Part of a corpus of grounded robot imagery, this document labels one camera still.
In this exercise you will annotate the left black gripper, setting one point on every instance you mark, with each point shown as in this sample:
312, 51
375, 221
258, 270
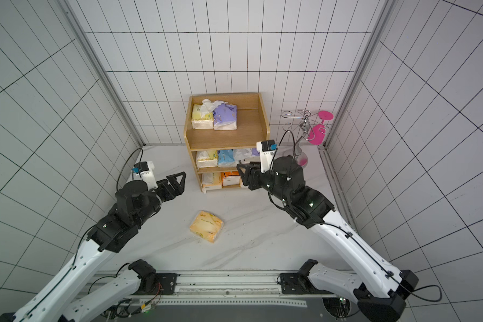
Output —
179, 188

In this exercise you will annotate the chrome glass holder stand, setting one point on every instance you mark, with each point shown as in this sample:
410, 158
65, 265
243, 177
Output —
304, 121

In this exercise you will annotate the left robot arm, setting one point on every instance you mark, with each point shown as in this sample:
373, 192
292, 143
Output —
135, 204

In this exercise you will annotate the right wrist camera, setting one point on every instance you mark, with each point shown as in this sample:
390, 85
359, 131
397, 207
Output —
267, 150

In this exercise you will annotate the wooden three-tier shelf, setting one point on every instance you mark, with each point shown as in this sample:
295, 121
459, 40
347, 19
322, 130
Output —
252, 127

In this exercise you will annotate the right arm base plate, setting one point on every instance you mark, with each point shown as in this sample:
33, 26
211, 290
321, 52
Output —
296, 284

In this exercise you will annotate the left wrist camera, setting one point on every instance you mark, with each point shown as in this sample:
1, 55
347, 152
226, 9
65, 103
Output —
144, 171

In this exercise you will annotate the white purple tissue pack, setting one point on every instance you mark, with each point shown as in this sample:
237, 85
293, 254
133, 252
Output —
246, 155

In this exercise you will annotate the blue tissue pack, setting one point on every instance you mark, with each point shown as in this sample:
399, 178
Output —
226, 159

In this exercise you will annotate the yellow-green tissue pack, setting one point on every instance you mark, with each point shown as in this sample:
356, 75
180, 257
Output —
202, 114

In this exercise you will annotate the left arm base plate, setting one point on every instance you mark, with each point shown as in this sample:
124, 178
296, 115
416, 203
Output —
161, 283

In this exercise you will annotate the pink wine glass lower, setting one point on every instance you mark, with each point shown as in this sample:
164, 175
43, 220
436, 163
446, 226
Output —
317, 134

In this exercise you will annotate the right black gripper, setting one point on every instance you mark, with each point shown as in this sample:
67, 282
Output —
259, 179

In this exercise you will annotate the orange tissue pack bottom middle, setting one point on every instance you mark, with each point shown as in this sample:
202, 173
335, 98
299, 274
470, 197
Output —
230, 178

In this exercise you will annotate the yellow tissue pack middle shelf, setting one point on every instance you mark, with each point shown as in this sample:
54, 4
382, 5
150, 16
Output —
207, 159

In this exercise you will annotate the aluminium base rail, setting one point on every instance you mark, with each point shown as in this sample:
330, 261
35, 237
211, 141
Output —
226, 287

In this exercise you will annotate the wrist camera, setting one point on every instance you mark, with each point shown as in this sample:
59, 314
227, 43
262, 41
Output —
144, 171
267, 150

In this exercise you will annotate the orange-yellow tissue pack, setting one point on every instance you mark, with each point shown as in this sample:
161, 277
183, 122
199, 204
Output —
207, 226

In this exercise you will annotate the beige tissue pack bottom left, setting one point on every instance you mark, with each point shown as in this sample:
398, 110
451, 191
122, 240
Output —
211, 182

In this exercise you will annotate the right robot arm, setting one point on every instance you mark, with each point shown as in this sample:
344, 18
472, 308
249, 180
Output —
311, 209

